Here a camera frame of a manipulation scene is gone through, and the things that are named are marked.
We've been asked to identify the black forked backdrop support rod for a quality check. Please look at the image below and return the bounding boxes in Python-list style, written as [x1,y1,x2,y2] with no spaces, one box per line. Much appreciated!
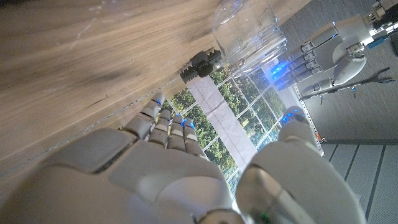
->
[299,67,396,101]

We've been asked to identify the black hair claw clip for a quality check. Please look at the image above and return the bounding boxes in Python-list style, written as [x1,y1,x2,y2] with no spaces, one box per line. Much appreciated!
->
[179,49,223,84]

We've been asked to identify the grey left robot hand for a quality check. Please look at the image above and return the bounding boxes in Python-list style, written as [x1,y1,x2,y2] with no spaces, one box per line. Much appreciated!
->
[269,14,374,97]

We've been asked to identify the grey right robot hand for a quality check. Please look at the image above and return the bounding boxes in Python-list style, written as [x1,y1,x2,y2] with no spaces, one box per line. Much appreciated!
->
[0,92,368,224]

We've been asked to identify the printed window backdrop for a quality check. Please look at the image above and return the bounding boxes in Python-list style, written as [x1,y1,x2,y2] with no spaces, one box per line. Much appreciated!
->
[118,62,323,195]

